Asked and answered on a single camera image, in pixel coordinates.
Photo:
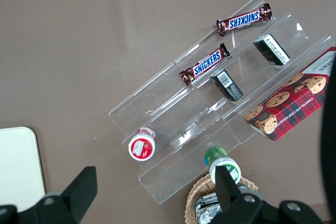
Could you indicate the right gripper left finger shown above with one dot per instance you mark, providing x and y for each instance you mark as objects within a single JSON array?
[{"x": 81, "y": 190}]

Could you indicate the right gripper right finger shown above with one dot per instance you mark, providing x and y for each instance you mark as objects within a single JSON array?
[{"x": 225, "y": 190}]

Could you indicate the light wicker basket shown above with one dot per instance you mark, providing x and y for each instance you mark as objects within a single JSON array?
[{"x": 193, "y": 197}]

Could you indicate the cream plastic tray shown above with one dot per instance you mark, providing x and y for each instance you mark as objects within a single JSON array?
[{"x": 18, "y": 163}]

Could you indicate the silver foil pack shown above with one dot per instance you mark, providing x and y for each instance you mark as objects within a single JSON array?
[
  {"x": 207, "y": 215},
  {"x": 206, "y": 199}
]

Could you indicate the green yogurt cup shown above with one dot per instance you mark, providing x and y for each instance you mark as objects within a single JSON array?
[{"x": 215, "y": 155}]

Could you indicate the red strawberry yogurt cup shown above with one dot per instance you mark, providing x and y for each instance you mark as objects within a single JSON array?
[{"x": 141, "y": 147}]

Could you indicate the clear acrylic stepped display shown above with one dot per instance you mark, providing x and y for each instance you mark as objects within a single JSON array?
[{"x": 183, "y": 119}]

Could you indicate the small black carton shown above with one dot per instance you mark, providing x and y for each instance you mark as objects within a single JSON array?
[
  {"x": 227, "y": 85},
  {"x": 271, "y": 49}
]

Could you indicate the tartan chocolate chip cookie box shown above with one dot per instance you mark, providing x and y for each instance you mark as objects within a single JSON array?
[{"x": 288, "y": 106}]

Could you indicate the Snickers chocolate bar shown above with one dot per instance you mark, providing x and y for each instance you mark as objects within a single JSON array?
[
  {"x": 206, "y": 64},
  {"x": 244, "y": 20}
]

